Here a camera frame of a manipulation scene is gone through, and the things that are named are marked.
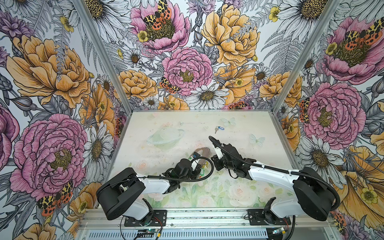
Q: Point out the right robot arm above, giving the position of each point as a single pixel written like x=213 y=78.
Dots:
x=314 y=196

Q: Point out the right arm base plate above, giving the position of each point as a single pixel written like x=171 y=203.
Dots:
x=259 y=217

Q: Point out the key with blue tag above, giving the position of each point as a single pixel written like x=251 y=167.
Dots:
x=218 y=128

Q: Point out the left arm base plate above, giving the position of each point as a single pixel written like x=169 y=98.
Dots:
x=156 y=218

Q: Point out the green circuit board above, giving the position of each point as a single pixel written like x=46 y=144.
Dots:
x=148 y=233

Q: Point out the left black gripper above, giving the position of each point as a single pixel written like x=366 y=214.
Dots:
x=196 y=172

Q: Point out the aluminium front rail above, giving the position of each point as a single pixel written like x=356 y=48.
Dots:
x=192 y=218

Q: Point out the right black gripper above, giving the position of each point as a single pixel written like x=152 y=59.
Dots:
x=216 y=162

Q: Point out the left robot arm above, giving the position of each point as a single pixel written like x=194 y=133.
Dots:
x=123 y=194

